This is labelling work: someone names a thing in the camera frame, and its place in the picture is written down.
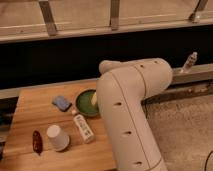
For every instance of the green ceramic bowl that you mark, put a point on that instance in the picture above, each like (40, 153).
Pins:
(84, 105)

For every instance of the small bottle on ledge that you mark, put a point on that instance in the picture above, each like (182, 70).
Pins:
(191, 60)

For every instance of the blue sponge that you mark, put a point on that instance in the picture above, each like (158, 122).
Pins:
(62, 103)

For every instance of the white paper cup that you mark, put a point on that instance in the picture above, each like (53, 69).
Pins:
(57, 137)

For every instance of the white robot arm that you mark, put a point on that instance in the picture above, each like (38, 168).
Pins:
(120, 90)

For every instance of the metal window frame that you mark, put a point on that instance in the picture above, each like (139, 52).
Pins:
(23, 20)

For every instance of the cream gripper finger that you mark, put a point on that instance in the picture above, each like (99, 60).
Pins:
(94, 99)

